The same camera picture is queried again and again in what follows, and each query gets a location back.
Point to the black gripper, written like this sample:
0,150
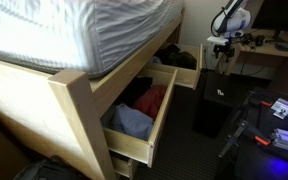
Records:
224,48

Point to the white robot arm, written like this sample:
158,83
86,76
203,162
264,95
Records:
232,20

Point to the light wood drawer, dark clothes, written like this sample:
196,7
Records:
184,77

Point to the light wood drawer with clothes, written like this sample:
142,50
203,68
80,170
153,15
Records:
130,146

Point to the low light wood drawer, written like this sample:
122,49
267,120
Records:
120,166

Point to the small black device on desk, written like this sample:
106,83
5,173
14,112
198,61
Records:
259,40
247,38

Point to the light wood desk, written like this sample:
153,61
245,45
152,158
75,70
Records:
267,50

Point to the pile of dark clothes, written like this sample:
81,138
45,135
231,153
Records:
177,58

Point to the black box with white logo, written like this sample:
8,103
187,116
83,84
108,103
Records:
214,106

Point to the black bar clamp orange tip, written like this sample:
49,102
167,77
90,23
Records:
265,103
247,131

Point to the black flat screen monitor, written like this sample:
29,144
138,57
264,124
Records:
277,15

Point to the small bluish cloth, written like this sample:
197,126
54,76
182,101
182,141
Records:
155,60

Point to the red crumpled cloth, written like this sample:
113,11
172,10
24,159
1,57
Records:
150,100

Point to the black cloth beside red cloth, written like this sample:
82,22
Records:
137,88

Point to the blue crumpled shirt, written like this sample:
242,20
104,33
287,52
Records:
134,123

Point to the white mattress with sheet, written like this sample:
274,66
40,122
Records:
67,30

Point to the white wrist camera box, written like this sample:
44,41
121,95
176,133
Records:
217,40

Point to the silver metal bracket plate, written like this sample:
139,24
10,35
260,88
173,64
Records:
284,108

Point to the light wood bed frame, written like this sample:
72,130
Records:
24,100

